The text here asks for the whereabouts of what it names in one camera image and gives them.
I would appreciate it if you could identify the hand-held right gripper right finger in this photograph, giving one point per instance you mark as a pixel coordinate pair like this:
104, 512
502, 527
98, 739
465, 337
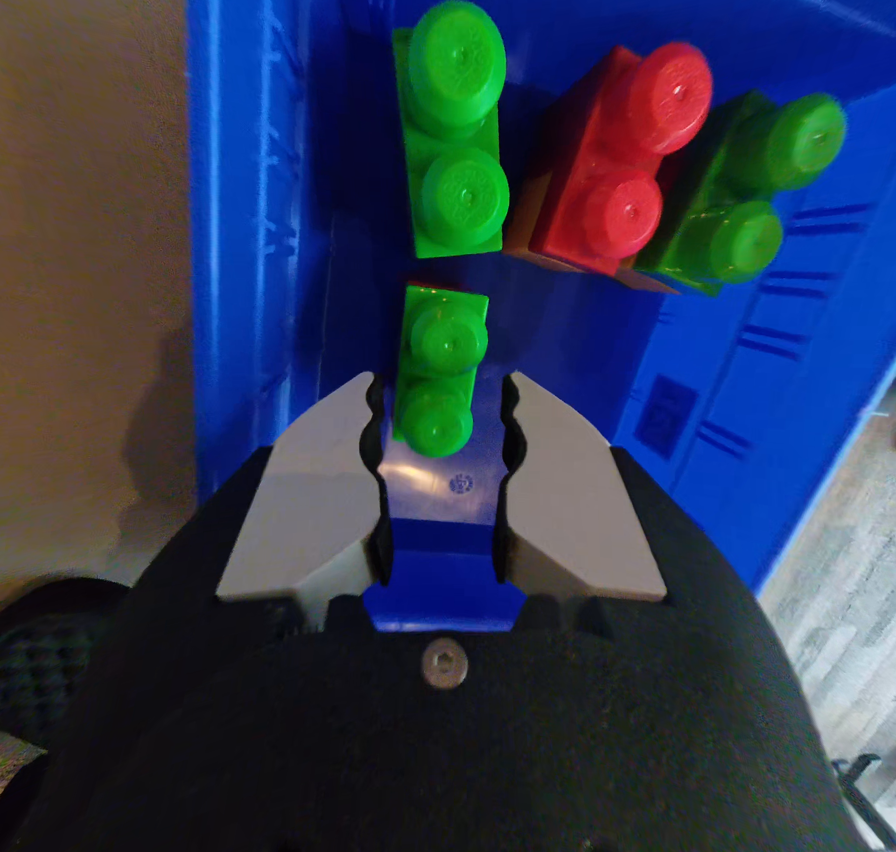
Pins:
581, 502

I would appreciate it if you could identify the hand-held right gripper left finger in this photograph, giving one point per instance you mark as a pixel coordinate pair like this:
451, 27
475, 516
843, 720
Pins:
308, 495

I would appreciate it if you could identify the green mega block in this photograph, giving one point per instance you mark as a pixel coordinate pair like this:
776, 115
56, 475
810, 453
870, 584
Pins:
441, 376
742, 194
455, 131

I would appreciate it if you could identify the blue plastic bin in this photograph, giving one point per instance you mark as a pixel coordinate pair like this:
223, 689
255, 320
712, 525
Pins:
266, 236

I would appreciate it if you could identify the red two-stud mega block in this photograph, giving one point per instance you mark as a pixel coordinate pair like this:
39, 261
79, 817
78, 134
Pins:
616, 166

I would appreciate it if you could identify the black honeycomb pad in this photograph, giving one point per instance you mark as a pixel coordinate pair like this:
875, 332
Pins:
56, 656

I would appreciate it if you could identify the black office chair base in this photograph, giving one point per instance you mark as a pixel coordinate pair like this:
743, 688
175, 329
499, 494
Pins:
864, 789

